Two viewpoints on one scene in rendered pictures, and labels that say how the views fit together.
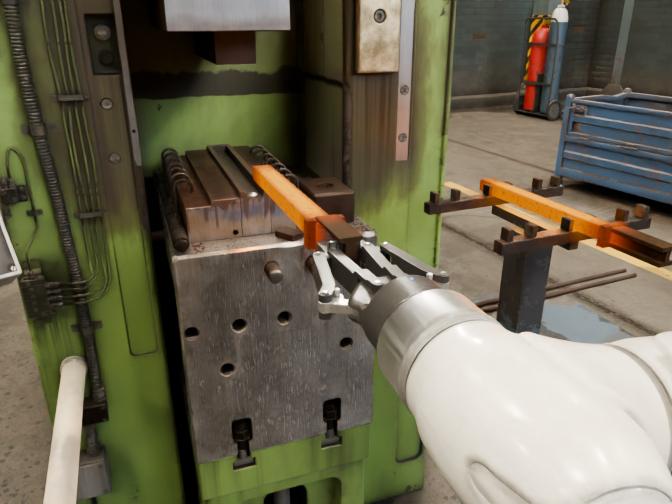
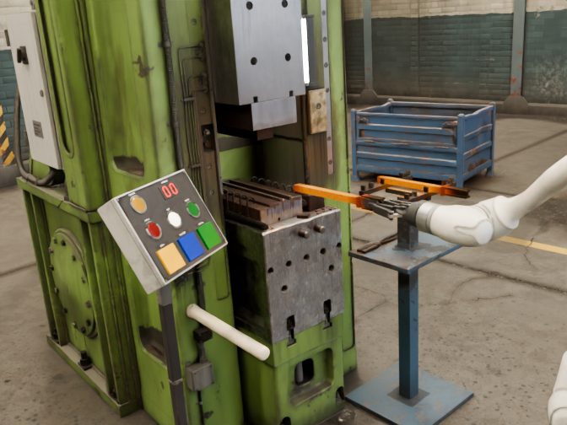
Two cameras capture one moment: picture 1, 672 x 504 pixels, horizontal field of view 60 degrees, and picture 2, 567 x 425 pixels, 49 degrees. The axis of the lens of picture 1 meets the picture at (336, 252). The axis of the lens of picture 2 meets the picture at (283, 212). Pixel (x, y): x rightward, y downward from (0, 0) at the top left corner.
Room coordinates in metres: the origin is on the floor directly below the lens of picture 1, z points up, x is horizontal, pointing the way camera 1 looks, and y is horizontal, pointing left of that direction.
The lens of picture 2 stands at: (-1.12, 0.86, 1.65)
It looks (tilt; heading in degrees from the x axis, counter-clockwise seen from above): 17 degrees down; 342
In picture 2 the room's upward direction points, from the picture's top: 4 degrees counter-clockwise
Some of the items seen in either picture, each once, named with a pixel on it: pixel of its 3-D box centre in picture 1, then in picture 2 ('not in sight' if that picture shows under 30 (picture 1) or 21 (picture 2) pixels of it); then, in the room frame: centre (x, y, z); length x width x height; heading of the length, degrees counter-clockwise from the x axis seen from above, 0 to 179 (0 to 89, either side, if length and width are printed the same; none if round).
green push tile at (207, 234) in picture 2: not in sight; (207, 235); (0.71, 0.51, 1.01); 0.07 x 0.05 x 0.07; 135
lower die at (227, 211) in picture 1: (223, 184); (248, 199); (1.20, 0.24, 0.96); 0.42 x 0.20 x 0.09; 20
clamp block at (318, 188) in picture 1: (325, 200); (307, 198); (1.12, 0.02, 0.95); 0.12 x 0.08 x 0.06; 20
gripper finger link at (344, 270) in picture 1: (353, 279); (390, 209); (0.50, -0.02, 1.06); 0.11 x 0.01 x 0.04; 25
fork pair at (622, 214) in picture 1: (585, 196); (425, 177); (1.04, -0.47, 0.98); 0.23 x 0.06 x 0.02; 23
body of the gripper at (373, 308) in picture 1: (398, 308); (411, 212); (0.44, -0.05, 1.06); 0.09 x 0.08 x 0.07; 20
